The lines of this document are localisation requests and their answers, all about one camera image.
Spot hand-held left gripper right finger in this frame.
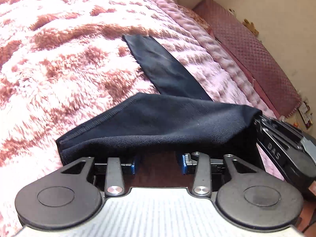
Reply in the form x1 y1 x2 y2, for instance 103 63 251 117
176 151 266 198

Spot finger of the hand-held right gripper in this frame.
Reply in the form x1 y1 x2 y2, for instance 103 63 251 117
251 114 272 144

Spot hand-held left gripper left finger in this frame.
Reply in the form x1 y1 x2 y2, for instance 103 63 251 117
57 154 139 198

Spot dark navy pants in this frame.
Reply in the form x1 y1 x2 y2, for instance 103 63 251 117
55 34 262 166

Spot maroon quilted headboard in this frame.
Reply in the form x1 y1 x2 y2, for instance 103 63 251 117
192 0 302 119

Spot pale pink ribbed blanket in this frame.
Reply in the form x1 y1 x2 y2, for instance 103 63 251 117
154 0 285 181

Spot small brown plush toy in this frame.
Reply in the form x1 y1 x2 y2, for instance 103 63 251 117
242 18 260 37

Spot floral red pillow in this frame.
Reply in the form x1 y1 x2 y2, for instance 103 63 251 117
181 6 211 31

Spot patterned pink fluffy blanket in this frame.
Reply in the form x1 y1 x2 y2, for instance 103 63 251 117
0 0 247 230

